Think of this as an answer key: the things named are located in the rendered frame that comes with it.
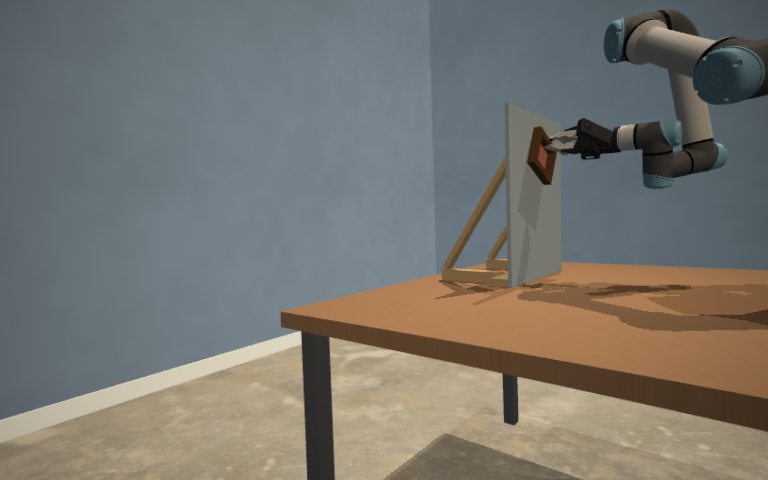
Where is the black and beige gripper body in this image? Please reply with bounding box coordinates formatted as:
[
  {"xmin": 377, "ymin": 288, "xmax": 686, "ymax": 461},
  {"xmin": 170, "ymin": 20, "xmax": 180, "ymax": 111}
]
[{"xmin": 575, "ymin": 127, "xmax": 621, "ymax": 160}]

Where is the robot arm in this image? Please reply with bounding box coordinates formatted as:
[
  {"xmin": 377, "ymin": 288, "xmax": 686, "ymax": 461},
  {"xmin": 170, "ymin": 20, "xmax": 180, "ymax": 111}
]
[{"xmin": 604, "ymin": 9, "xmax": 768, "ymax": 189}]

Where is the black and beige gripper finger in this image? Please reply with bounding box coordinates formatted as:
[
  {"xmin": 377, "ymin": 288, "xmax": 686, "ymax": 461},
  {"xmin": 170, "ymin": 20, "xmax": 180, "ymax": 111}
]
[
  {"xmin": 549, "ymin": 126, "xmax": 578, "ymax": 144},
  {"xmin": 544, "ymin": 142, "xmax": 585, "ymax": 155}
]

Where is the wooden triangular stand brace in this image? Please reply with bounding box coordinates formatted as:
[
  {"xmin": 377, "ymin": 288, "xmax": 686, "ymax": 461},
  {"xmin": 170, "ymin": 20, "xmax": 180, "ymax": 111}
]
[{"xmin": 442, "ymin": 158, "xmax": 508, "ymax": 288}]

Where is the brown picture frame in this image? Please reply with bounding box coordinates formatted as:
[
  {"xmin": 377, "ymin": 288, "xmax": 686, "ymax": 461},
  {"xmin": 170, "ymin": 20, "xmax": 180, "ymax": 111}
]
[{"xmin": 527, "ymin": 127, "xmax": 557, "ymax": 185}]

